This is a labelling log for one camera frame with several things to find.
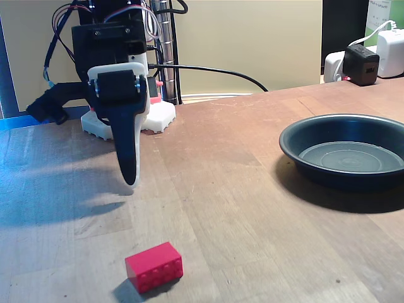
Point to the blue strip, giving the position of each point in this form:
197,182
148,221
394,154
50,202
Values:
15,123

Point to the white charger box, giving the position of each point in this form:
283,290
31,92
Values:
391,53

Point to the green and white box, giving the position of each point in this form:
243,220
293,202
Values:
378,12

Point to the black gripper camera on bracket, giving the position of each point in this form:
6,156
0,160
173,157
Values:
47,104

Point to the black cube power adapter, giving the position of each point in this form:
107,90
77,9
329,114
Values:
360,64

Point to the dark board frame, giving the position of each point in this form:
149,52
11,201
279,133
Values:
8,79

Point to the dark round shallow bin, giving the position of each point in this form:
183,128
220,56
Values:
347,158

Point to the white power strip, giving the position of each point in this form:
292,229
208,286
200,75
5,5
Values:
331,66

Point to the red lego block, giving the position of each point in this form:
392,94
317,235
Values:
151,265

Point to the chrome metal pole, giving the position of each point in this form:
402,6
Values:
168,47

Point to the black panel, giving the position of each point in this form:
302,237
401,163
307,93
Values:
341,25

